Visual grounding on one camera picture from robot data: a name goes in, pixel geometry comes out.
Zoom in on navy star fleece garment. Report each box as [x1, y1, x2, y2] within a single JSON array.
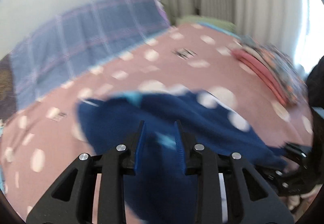
[[76, 91, 286, 223]]

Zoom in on folded pink floral clothes stack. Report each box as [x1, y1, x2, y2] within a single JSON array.
[[231, 37, 306, 106]]

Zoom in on pink polka dot bedsheet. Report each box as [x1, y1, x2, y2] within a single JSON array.
[[1, 24, 312, 218]]

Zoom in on light green sheet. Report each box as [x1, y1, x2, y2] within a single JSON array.
[[176, 15, 237, 34]]

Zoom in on blue plaid pillow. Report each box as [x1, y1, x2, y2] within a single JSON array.
[[10, 0, 170, 109]]

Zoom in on dark floral pillow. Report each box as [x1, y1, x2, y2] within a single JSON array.
[[0, 55, 17, 121]]

